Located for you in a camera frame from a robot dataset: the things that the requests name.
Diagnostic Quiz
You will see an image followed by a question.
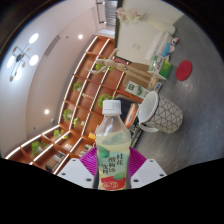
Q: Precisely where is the stack of dark books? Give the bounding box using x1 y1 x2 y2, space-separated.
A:
123 102 145 148

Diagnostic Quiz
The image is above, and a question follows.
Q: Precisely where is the tan chair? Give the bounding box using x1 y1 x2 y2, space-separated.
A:
124 63 158 92

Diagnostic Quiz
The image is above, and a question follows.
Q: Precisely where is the white geometric-patterned mug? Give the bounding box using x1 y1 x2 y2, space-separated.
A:
137 90 184 134

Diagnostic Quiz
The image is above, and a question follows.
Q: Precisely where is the green and white drink carton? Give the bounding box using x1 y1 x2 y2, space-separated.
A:
124 80 151 100

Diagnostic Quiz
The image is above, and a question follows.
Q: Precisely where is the white vase with pink flowers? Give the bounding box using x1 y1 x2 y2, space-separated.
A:
115 6 177 36

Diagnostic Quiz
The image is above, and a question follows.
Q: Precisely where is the clear yellow-green drink bottle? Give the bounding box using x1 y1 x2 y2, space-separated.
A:
94 99 132 191

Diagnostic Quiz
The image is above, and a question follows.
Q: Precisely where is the ceiling air vent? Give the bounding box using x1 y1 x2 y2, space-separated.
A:
44 34 61 56

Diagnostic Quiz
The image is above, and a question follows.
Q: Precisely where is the green and white box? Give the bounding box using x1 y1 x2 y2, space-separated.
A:
147 54 173 80

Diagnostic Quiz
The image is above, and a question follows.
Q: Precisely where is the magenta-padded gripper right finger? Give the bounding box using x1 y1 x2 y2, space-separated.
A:
128 146 168 190

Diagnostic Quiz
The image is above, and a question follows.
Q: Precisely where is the grey curtain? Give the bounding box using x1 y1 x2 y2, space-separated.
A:
104 0 118 24

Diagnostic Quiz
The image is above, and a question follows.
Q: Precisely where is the flat round red coaster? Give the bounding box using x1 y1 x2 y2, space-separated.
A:
175 59 193 82

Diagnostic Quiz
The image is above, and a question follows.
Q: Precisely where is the wooden wall shelf unit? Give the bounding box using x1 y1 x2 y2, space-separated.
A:
4 34 141 174

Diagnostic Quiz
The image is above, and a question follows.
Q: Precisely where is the branched ceiling lamp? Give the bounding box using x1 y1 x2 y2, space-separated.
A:
6 32 40 83

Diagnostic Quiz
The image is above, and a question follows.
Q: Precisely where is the dark blue chair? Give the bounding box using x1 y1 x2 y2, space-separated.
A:
114 96 136 123

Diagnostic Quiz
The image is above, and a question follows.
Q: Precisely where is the black track light rail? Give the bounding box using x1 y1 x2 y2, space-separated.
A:
95 0 105 24

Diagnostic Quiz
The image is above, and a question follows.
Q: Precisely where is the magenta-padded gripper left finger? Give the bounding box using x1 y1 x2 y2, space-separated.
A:
57 146 99 190

